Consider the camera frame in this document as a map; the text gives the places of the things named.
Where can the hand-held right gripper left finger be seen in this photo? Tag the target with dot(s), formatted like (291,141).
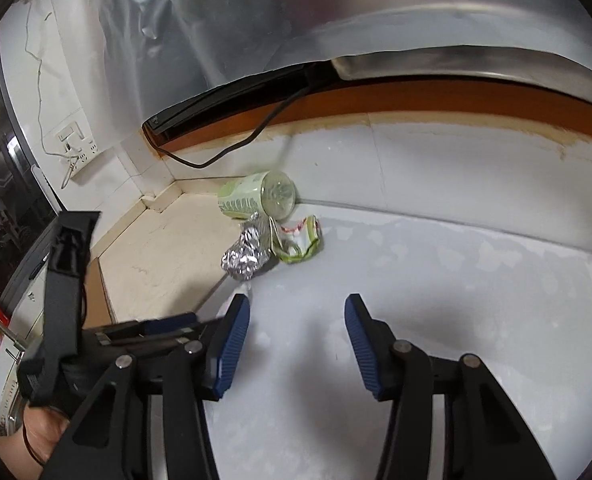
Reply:
(230,345)

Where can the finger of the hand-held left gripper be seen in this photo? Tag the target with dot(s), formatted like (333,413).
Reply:
(168,324)
(155,344)

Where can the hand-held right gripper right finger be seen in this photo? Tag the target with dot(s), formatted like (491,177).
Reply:
(363,350)

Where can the silver foil ball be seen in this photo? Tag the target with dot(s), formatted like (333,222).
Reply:
(246,255)

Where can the green white plastic wrapper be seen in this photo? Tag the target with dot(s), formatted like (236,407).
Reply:
(288,231)

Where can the person's left hand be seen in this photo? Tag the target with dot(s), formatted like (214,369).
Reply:
(55,425)

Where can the white wall socket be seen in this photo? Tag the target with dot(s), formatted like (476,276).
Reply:
(83,152)

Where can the black metal rail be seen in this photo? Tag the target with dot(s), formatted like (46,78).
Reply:
(200,102)

